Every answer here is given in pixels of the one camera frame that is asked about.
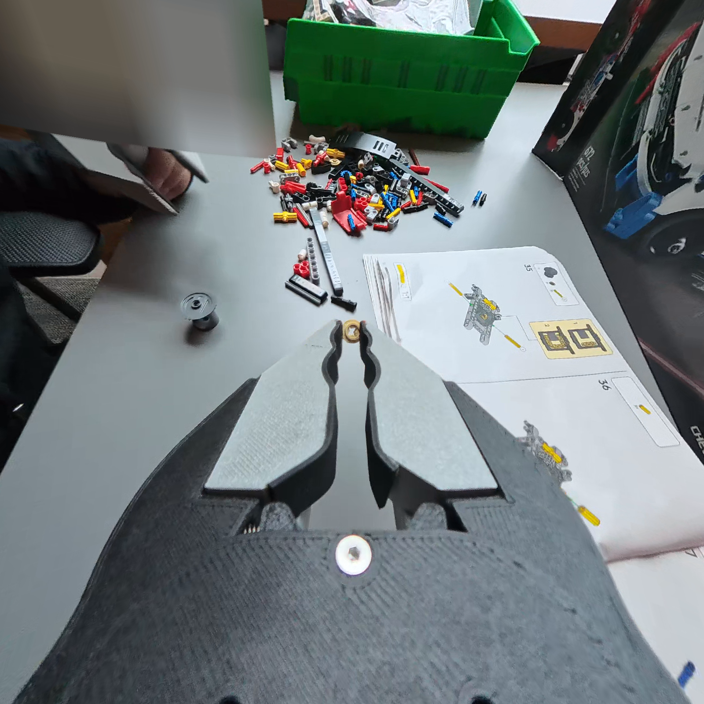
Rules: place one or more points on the person's left forearm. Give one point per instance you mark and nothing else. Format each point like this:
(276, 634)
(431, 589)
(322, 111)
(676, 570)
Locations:
(44, 181)

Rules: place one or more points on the white instruction booklet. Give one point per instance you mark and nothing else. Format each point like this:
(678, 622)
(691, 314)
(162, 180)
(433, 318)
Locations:
(467, 357)

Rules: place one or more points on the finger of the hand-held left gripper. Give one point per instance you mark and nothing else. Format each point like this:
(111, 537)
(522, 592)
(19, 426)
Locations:
(198, 168)
(132, 190)

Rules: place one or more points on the dark grey lego differential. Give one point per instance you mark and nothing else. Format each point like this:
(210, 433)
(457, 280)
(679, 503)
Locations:
(199, 311)

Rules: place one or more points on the black office chair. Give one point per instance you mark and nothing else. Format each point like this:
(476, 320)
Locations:
(49, 242)

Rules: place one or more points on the person's body in black clothing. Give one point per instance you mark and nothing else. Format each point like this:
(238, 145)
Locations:
(8, 385)

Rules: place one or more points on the person's left hand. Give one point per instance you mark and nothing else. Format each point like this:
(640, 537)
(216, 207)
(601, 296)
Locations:
(168, 170)

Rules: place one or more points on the pile of mixed lego pieces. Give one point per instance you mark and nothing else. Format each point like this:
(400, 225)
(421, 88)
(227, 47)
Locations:
(352, 181)

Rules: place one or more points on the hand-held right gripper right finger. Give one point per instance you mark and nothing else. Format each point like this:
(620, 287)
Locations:
(429, 434)

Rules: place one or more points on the black lego set box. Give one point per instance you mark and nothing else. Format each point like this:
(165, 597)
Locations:
(649, 165)

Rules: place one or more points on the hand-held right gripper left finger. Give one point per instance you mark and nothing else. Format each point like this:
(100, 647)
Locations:
(275, 429)

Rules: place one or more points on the blue lego piece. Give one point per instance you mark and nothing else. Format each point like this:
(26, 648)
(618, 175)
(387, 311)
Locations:
(686, 674)

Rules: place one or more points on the light grey holed lego beam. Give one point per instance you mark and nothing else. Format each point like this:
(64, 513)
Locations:
(312, 258)

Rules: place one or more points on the clear plastic parts bags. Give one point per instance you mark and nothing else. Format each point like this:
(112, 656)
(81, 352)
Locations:
(418, 14)

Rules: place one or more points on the tan bevel gear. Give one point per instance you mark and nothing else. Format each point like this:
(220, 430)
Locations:
(352, 329)

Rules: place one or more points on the long dark grey lego beam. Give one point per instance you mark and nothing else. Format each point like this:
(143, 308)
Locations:
(440, 198)

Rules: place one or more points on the green plastic bin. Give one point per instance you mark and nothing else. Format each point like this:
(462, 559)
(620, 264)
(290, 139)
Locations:
(401, 82)

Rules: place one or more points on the small grey black lego piece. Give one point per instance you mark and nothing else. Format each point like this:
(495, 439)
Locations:
(305, 290)

